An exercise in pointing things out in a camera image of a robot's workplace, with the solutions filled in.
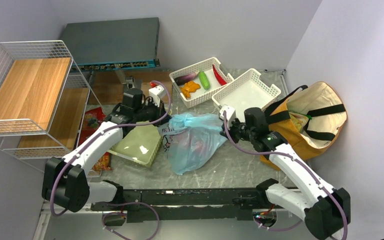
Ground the empty white plastic basket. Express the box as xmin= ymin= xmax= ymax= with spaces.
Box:
xmin=211 ymin=68 xmax=282 ymax=122

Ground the grey metal camera stand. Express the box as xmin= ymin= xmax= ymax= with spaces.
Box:
xmin=115 ymin=69 xmax=142 ymax=91

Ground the yellow canvas tote bag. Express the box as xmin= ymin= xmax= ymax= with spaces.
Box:
xmin=263 ymin=81 xmax=348 ymax=160

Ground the purple toy eggplant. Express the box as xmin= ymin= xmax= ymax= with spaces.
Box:
xmin=174 ymin=72 xmax=198 ymax=86

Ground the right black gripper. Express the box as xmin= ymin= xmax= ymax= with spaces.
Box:
xmin=220 ymin=116 xmax=256 ymax=145

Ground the red toy chili pepper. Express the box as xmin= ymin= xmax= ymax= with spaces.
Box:
xmin=212 ymin=64 xmax=228 ymax=86

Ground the red snack packet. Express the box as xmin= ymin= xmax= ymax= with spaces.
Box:
xmin=77 ymin=107 xmax=106 ymax=146

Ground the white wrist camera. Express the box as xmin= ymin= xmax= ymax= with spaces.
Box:
xmin=148 ymin=81 xmax=167 ymax=107
xmin=219 ymin=105 xmax=237 ymax=124

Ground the white basket with vegetables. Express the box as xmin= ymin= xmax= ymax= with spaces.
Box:
xmin=169 ymin=57 xmax=234 ymax=109

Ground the light green plastic basket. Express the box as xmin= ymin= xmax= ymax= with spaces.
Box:
xmin=108 ymin=124 xmax=162 ymax=168

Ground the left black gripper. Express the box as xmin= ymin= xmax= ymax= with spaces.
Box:
xmin=133 ymin=97 xmax=172 ymax=127

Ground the blue printed plastic grocery bag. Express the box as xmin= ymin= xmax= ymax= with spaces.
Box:
xmin=158 ymin=112 xmax=227 ymax=176

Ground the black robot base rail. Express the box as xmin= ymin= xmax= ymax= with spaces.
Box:
xmin=91 ymin=187 xmax=273 ymax=223

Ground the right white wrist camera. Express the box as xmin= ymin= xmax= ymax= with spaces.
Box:
xmin=219 ymin=105 xmax=237 ymax=124

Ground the green toy cucumber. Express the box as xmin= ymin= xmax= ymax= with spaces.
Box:
xmin=198 ymin=71 xmax=211 ymax=90

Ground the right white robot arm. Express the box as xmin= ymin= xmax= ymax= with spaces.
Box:
xmin=219 ymin=106 xmax=351 ymax=240

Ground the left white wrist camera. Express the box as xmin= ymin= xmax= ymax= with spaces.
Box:
xmin=148 ymin=81 xmax=167 ymax=107

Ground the white wire shelf rack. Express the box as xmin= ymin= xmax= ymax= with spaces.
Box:
xmin=0 ymin=40 xmax=101 ymax=163

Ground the orange toy ginger root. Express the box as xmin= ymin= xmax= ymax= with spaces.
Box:
xmin=179 ymin=81 xmax=201 ymax=99

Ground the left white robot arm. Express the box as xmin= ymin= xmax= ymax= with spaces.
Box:
xmin=41 ymin=83 xmax=171 ymax=216

